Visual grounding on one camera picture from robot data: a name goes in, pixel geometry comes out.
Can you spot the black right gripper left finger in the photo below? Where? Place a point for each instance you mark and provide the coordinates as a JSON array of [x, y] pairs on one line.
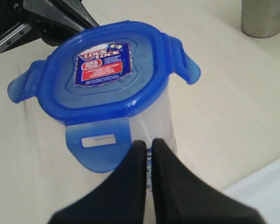
[[119, 199]]

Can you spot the stainless steel cup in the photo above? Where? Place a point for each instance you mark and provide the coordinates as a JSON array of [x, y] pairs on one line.
[[260, 18]]

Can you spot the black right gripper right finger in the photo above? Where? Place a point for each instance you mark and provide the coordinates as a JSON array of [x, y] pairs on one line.
[[180, 197]]

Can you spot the clear plastic tall container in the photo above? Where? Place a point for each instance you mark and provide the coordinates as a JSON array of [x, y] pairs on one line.
[[149, 120]]

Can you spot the blue container lid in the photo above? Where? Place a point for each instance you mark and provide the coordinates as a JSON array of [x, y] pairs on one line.
[[89, 81]]

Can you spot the white plastic tray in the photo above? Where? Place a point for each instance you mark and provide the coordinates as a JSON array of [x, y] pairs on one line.
[[260, 190]]

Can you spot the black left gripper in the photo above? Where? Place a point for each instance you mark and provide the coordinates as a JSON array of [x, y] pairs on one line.
[[16, 16]]

